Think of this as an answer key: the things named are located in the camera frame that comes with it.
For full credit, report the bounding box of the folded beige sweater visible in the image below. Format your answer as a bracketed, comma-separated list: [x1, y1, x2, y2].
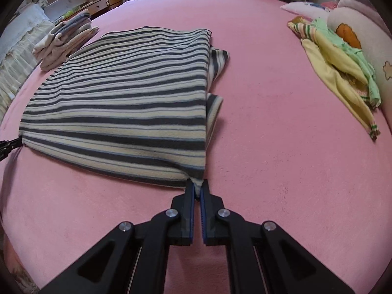
[40, 46, 92, 73]

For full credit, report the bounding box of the cream pleated furniture cover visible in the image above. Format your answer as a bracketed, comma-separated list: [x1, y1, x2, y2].
[0, 20, 56, 123]

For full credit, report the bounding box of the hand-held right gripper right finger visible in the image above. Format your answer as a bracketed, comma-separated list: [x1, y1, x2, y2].
[199, 179, 356, 294]

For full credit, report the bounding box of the striped long-sleeve sweater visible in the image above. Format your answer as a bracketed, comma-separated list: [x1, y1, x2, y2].
[18, 27, 230, 198]

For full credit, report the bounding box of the white lace cloth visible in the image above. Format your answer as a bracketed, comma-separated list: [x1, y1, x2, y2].
[0, 3, 47, 65]

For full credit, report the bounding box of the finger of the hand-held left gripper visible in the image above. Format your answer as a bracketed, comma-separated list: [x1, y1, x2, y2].
[0, 139, 23, 160]

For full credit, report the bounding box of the wooden desk with drawers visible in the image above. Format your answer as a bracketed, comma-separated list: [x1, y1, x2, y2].
[63, 0, 123, 22]

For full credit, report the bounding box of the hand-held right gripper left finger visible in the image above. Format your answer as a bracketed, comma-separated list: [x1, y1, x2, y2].
[38, 178, 196, 294]

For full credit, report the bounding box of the yellow garment with striped cuffs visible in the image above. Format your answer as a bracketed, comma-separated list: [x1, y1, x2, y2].
[287, 17, 382, 142]

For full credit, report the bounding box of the light green garment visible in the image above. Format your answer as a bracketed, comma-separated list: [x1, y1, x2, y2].
[310, 18, 382, 110]

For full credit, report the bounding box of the pink bed blanket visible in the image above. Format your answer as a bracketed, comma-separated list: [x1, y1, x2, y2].
[0, 0, 392, 294]

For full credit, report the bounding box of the white cartoon print pillow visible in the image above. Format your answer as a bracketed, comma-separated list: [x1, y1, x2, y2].
[280, 1, 338, 18]

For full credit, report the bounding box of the folded grey-blue garment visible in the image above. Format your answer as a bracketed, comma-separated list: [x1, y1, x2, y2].
[58, 9, 92, 35]

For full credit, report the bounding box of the pink folded quilt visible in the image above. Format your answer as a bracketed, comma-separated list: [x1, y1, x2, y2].
[333, 0, 392, 32]

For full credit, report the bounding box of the stack of folded beige clothes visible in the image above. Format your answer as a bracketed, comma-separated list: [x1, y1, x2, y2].
[33, 14, 92, 56]
[38, 26, 100, 65]

